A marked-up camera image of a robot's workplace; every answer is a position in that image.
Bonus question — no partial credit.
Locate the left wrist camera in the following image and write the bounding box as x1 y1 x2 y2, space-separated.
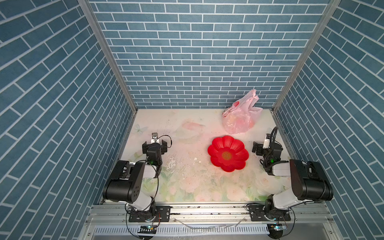
151 133 159 144

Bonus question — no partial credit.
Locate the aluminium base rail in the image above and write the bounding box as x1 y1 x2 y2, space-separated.
79 202 342 240

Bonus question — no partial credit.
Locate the red flower-shaped plate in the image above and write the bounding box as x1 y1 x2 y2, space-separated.
207 136 250 173

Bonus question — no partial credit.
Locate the right metal corner post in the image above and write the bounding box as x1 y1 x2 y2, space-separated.
272 0 341 116

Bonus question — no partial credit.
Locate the left metal corner post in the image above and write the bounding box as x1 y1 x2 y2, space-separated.
78 0 138 115

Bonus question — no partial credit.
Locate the pink plastic bag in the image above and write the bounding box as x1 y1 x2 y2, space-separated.
222 89 263 135

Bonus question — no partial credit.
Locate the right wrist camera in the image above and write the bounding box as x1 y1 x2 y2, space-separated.
263 134 271 149

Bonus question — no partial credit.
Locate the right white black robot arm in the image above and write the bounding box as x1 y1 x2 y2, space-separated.
252 140 334 219

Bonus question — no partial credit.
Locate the metal corner post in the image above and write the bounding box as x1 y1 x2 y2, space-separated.
272 0 341 116
78 0 138 115

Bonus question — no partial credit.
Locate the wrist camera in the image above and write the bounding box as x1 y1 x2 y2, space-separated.
263 134 271 149
151 133 159 144

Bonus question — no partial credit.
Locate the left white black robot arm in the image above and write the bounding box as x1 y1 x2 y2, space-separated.
103 140 168 215

